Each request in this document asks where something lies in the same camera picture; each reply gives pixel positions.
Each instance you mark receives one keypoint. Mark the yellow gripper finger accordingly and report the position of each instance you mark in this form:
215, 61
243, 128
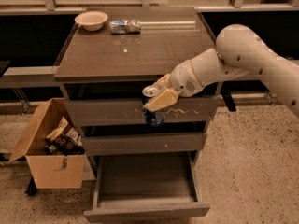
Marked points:
162, 82
164, 99

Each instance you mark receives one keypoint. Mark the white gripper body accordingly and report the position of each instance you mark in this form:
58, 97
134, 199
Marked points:
184, 77

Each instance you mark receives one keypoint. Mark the blue pepsi can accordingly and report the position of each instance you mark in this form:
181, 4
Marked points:
153, 119

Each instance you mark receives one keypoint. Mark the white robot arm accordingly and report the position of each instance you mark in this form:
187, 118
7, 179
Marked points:
238, 52

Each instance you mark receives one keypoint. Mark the grey top drawer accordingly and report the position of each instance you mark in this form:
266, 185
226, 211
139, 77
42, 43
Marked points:
106, 112

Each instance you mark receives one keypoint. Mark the grey drawer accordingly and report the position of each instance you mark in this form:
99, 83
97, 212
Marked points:
145, 186
143, 143
106, 112

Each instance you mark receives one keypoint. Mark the grey drawer cabinet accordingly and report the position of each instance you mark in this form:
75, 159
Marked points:
169, 36

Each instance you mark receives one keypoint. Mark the grey middle drawer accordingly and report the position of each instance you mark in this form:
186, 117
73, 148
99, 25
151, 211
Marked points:
143, 143

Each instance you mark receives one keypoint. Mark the grey bottom drawer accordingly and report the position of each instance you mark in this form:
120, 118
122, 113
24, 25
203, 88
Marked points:
145, 186

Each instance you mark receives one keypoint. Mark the blue white snack packet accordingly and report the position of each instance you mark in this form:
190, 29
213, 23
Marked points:
124, 27

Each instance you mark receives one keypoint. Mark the white paper bowl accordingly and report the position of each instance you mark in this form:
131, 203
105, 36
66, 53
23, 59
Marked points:
91, 20

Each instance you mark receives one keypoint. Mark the snack bags in box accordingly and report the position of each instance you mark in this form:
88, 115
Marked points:
64, 140

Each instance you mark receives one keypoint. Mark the grey low bench ledge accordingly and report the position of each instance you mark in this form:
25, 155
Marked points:
28, 76

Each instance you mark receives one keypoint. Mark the open cardboard box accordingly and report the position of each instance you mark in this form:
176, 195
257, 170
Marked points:
48, 171

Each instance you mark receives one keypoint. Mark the metal window rail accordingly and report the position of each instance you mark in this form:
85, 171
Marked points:
146, 8

